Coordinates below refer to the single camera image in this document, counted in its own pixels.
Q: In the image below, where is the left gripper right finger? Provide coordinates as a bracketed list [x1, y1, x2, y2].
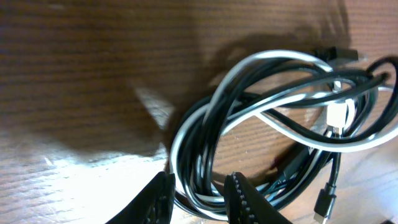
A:
[224, 172, 292, 224]

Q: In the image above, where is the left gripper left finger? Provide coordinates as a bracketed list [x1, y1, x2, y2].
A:
[106, 171, 175, 224]

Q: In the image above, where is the black usb cable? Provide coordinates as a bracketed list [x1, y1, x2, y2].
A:
[174, 45, 398, 222]

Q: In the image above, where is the white usb cable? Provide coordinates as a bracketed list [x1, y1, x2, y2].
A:
[169, 49, 398, 222]

